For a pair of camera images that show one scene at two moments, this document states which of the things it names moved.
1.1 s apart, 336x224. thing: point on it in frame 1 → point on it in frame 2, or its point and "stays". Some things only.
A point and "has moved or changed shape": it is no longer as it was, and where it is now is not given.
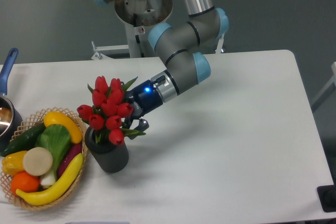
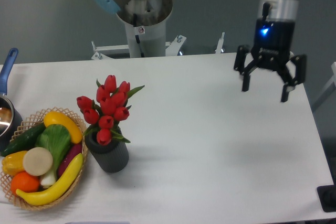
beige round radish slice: [37, 161] stays
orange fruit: [24, 181] stays
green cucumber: [23, 142] stays
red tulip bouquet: [109, 109] has moved or changed shape
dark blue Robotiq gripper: [143, 98] → [274, 40]
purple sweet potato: [73, 150] stays
